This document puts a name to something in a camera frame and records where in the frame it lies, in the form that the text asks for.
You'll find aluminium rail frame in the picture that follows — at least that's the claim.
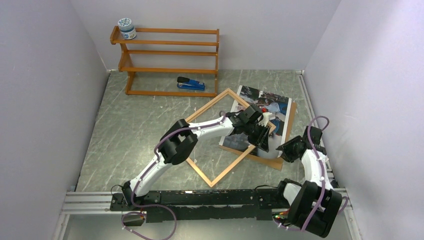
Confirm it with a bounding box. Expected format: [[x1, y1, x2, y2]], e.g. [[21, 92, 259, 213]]
[[51, 69, 362, 240]]

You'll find light wooden picture frame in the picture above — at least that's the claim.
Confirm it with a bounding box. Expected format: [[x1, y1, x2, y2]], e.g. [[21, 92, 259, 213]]
[[178, 88, 277, 189]]

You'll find orange wooden shelf rack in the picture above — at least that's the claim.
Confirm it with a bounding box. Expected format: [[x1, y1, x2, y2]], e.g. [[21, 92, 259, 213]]
[[109, 25, 220, 98]]

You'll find white blue lidded jar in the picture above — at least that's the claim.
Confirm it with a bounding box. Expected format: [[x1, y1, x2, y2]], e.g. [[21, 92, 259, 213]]
[[117, 17, 137, 40]]

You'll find blue black stapler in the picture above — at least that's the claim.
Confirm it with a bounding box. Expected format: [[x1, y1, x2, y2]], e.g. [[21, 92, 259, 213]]
[[177, 76, 206, 91]]

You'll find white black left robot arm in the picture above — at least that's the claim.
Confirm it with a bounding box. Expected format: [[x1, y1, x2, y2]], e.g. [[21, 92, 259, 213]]
[[121, 104, 272, 210]]

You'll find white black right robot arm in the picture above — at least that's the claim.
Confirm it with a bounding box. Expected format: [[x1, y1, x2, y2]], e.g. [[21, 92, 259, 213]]
[[273, 126, 344, 238]]

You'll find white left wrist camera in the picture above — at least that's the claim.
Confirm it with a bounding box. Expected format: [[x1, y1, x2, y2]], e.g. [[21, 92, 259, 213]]
[[257, 112, 273, 127]]

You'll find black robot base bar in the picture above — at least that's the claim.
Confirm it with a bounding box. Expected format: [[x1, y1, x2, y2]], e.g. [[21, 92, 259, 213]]
[[109, 187, 290, 223]]

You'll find printed street photo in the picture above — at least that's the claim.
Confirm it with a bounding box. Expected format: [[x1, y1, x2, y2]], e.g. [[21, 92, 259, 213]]
[[219, 85, 293, 160]]

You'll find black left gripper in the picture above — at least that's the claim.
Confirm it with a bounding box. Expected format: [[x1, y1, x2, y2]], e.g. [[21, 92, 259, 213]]
[[243, 122, 271, 154]]

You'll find brown frame backing board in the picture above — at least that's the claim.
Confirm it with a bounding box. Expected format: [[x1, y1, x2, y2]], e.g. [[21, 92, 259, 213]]
[[218, 100, 298, 172]]

